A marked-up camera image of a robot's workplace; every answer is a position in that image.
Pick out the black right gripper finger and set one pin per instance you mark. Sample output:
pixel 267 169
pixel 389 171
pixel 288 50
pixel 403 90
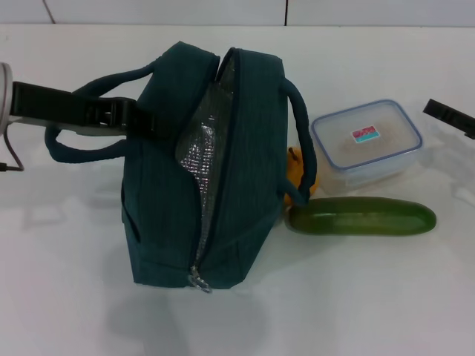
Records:
pixel 452 118

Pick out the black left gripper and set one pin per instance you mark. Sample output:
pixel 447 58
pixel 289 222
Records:
pixel 48 104

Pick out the clear plastic food container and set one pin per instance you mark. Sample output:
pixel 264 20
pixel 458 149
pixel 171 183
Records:
pixel 371 155

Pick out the dark teal insulated lunch bag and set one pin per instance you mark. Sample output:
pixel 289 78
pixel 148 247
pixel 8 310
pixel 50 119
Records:
pixel 252 148

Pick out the green cucumber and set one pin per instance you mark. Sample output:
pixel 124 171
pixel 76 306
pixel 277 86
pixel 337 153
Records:
pixel 363 219

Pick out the orange yellow pear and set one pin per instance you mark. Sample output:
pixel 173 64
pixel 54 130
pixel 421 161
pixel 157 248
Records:
pixel 295 170

